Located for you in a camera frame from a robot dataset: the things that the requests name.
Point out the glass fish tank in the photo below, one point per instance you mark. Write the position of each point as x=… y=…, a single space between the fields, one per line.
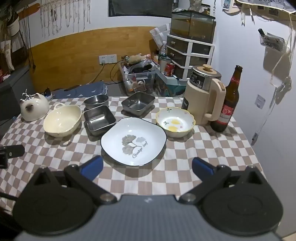
x=192 y=25

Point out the floral bowl with yellow rim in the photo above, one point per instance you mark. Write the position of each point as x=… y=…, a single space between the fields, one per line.
x=175 y=120

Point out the dark grey sofa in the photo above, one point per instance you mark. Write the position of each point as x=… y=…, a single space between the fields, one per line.
x=16 y=88

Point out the white macrame wall hanging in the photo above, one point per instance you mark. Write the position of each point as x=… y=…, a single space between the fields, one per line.
x=64 y=16

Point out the white wall socket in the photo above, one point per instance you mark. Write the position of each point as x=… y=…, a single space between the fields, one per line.
x=107 y=59

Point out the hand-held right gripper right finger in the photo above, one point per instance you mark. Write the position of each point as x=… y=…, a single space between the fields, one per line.
x=203 y=167

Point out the red can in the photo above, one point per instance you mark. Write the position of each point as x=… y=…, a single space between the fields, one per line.
x=169 y=69

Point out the white square leaf-print plate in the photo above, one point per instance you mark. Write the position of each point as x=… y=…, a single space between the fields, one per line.
x=120 y=136

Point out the round stainless steel bowl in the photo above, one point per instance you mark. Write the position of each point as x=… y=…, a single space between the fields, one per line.
x=96 y=100

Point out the beige electric kettle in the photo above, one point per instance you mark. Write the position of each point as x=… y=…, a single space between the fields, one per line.
x=198 y=102

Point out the white plastic drawer unit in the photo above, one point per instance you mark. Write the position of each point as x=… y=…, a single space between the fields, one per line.
x=189 y=49

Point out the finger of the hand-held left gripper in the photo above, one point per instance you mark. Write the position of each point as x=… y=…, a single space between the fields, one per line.
x=16 y=151
x=3 y=161

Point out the teal cardboard box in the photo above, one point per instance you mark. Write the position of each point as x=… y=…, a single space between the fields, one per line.
x=168 y=87

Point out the blue white power adapter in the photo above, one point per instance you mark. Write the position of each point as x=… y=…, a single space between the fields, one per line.
x=48 y=93

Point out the clear wall pocket holder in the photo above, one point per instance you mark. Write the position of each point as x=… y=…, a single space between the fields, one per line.
x=271 y=40

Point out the white cat-shaped ceramic jar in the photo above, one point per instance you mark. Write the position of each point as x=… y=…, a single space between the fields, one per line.
x=34 y=109

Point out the clear plastic storage box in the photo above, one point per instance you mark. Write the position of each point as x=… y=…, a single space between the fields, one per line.
x=138 y=80

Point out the blue patterned cloth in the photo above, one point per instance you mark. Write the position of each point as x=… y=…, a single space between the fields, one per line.
x=81 y=89

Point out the clear water bottle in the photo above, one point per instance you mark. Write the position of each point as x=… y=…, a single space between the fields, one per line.
x=163 y=49

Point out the white paper bags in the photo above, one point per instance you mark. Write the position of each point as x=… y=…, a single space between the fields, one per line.
x=159 y=34

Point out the square stainless steel container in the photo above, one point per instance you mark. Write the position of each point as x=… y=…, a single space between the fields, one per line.
x=137 y=104
x=98 y=118

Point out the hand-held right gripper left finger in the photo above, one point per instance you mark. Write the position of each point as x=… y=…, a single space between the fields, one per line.
x=92 y=166

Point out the brown beer bottle red label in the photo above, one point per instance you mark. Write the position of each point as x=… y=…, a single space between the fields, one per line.
x=227 y=104

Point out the beige plush toy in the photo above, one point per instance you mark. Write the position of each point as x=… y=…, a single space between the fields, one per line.
x=136 y=58

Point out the brown white checked tablecloth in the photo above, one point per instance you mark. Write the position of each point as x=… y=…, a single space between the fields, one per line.
x=185 y=148

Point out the white wall switch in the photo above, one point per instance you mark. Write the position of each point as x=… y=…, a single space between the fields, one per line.
x=260 y=101

